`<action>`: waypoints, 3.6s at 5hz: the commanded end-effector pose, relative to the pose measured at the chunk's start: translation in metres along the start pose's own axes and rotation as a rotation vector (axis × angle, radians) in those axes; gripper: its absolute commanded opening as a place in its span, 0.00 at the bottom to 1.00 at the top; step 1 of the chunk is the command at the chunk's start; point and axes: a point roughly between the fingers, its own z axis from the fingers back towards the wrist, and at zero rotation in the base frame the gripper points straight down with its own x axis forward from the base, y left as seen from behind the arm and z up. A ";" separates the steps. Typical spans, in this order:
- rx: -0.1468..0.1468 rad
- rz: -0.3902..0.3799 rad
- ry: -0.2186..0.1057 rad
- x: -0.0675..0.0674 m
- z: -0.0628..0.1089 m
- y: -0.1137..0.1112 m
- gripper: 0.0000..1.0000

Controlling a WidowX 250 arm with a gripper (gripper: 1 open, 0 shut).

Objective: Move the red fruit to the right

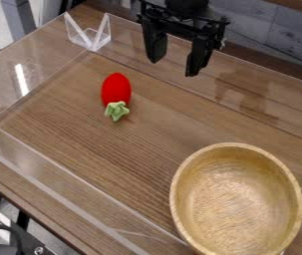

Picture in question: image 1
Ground black metal table clamp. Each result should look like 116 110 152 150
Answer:
11 222 57 255

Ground black cable lower left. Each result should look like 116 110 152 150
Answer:
0 223 26 255

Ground wooden bowl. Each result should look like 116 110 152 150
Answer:
169 142 302 255

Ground red plush strawberry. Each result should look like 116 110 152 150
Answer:
102 73 133 122

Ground clear acrylic tray walls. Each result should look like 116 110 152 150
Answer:
0 7 302 255

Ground clear acrylic corner bracket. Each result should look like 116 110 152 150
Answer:
65 12 113 52

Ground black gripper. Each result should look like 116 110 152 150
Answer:
138 0 231 77

